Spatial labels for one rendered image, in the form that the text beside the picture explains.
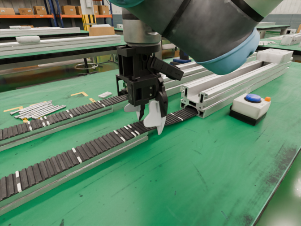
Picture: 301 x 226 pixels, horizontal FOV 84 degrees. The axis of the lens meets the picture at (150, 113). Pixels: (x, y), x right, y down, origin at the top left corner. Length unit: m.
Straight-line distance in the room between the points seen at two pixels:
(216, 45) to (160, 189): 0.26
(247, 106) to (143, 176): 0.37
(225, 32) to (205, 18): 0.03
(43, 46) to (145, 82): 1.62
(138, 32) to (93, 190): 0.30
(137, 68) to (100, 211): 0.27
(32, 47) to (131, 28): 1.62
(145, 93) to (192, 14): 0.19
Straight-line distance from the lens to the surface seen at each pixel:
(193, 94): 0.60
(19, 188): 0.37
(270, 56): 1.04
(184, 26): 0.23
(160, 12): 0.23
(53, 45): 1.93
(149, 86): 0.36
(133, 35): 0.33
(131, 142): 0.41
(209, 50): 0.24
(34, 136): 0.54
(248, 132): 0.55
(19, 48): 1.89
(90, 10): 6.52
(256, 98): 0.58
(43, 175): 0.38
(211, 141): 0.47
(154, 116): 0.39
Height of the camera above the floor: 1.06
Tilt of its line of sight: 30 degrees down
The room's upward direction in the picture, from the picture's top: straight up
